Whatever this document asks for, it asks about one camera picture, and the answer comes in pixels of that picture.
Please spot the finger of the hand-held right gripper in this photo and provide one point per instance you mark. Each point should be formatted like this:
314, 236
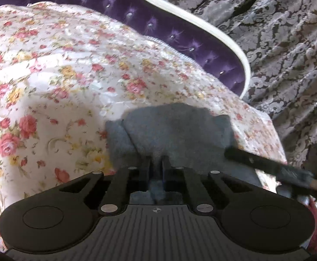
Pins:
251, 159

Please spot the floral bedspread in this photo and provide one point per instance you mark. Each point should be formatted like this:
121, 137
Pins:
66, 87

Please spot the grey knit sweater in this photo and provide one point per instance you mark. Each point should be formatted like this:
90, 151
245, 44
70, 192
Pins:
172, 133

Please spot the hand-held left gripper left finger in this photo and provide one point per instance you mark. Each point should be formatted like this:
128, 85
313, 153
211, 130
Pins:
146, 172

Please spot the purple tufted headboard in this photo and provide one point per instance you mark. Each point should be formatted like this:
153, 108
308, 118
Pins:
147, 16

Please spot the grey damask curtain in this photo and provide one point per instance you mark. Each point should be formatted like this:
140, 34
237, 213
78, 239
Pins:
278, 54

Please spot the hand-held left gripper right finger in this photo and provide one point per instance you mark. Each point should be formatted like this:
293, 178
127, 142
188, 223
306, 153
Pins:
166, 172

